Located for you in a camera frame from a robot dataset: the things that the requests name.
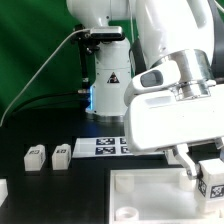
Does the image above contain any black cable on table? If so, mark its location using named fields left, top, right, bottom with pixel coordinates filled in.
left=3, top=91, right=88, bottom=124

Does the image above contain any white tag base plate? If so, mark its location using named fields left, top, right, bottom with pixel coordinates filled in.
left=72, top=136, right=131, bottom=158

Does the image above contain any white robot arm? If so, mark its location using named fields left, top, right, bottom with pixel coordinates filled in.
left=66, top=0, right=224, bottom=179

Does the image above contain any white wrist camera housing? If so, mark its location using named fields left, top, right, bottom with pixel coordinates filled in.
left=124, top=61, right=181, bottom=105

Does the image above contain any grey camera on stand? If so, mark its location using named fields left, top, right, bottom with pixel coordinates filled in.
left=90, top=26, right=124, bottom=41

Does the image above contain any white part left edge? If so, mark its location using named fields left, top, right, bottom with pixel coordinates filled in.
left=0, top=179, right=8, bottom=207

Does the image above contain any white square table top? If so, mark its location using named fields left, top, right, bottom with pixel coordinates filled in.
left=109, top=168, right=224, bottom=224

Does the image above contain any white camera cable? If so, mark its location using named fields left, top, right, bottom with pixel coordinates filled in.
left=0, top=27, right=92, bottom=128

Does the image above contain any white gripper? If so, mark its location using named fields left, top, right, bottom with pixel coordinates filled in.
left=124, top=89, right=224, bottom=180

